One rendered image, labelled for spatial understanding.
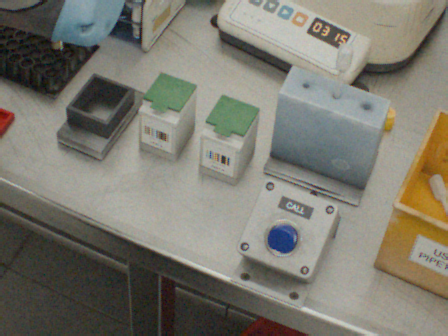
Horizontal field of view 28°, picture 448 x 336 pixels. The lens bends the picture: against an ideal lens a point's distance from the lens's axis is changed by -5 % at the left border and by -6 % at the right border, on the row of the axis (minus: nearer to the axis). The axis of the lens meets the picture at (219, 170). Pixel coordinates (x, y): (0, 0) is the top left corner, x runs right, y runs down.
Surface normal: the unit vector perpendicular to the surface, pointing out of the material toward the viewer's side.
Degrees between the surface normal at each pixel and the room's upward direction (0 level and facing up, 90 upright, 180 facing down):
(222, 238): 0
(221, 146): 90
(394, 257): 90
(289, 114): 90
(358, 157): 90
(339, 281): 0
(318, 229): 30
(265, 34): 25
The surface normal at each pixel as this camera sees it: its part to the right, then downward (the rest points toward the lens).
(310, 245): -0.15, -0.19
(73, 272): 0.06, -0.62
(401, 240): -0.46, 0.67
